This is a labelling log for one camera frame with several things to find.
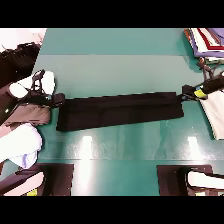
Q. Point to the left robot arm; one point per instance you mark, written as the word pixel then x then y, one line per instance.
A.
pixel 20 141

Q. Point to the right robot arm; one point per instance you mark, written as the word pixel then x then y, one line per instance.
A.
pixel 216 85

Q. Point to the white and red garment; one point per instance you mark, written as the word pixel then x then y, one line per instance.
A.
pixel 206 39

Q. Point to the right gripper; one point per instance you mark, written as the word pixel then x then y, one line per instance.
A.
pixel 191 92

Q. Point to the brown garment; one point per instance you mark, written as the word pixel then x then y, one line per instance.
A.
pixel 31 115

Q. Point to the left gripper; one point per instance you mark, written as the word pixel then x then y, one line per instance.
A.
pixel 57 100

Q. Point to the black garment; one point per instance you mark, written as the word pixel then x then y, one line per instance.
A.
pixel 120 111
pixel 16 63

